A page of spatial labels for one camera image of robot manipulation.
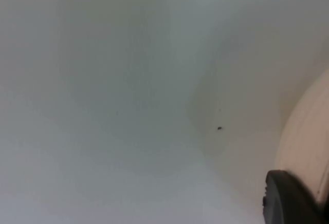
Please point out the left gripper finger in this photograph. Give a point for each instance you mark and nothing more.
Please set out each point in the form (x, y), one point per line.
(285, 201)

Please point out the pale wooden bowl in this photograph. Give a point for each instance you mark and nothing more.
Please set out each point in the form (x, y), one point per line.
(306, 136)

